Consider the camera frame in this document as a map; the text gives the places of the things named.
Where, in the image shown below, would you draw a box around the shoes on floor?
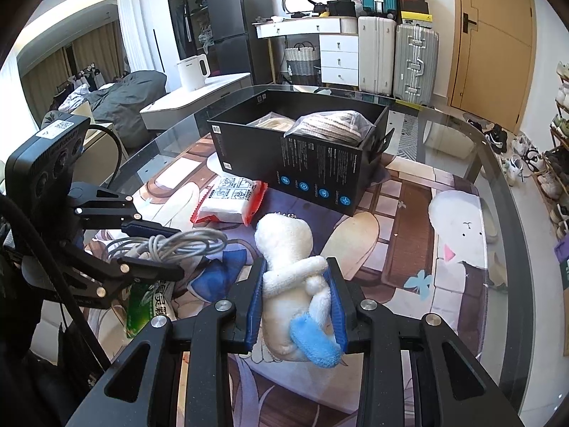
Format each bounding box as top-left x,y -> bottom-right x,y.
462,116 -> 552,196

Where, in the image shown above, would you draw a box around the bagged striped cloth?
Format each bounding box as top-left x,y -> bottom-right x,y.
284,110 -> 378,147

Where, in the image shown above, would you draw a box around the brown curtains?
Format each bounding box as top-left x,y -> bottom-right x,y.
22,22 -> 127,112

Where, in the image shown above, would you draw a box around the white plush toy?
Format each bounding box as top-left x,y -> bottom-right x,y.
254,213 -> 345,369

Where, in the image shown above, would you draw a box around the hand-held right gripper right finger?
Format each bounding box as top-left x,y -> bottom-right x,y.
326,255 -> 525,427

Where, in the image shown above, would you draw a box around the bagged white cloth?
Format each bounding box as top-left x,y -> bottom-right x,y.
246,113 -> 296,133

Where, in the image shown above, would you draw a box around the red and white tissue packet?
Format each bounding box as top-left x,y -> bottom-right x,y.
190,177 -> 268,225

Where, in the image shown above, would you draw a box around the green medicine packet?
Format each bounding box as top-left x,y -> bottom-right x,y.
126,278 -> 179,339

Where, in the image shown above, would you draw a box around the white coffee table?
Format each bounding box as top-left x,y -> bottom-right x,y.
140,72 -> 252,132

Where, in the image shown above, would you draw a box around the dark glass wardrobe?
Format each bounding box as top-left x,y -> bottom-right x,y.
164,0 -> 209,69

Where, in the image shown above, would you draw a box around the silver suitcase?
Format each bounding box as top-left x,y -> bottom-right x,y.
393,23 -> 440,106

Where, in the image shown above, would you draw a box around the woven basket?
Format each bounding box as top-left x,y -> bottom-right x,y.
284,42 -> 321,78

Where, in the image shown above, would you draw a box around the white vanity desk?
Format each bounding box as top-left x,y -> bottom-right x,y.
255,17 -> 360,86

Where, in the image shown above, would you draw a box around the wooden shoe rack with shoes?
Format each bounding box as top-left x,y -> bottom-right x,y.
538,62 -> 569,241

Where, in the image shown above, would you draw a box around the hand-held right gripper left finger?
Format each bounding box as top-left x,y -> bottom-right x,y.
67,258 -> 267,427

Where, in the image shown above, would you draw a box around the wooden door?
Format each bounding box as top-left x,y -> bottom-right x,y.
447,0 -> 534,123

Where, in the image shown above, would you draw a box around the white cable bundle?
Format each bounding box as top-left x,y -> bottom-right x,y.
104,227 -> 228,261

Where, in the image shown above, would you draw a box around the black cardboard box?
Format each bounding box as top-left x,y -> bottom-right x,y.
207,89 -> 396,217

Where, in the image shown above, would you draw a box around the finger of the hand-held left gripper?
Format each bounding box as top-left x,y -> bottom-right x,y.
67,181 -> 184,240
20,244 -> 185,311

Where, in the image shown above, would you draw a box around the white electric kettle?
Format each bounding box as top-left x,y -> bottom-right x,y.
177,53 -> 211,94

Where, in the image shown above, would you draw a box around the printed table mat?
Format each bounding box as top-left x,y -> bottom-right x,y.
84,138 -> 510,427

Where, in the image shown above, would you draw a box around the dark grey fridge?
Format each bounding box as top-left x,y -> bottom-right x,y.
204,0 -> 274,85

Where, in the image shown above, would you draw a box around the white suitcase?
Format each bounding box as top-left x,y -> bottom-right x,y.
358,16 -> 397,96

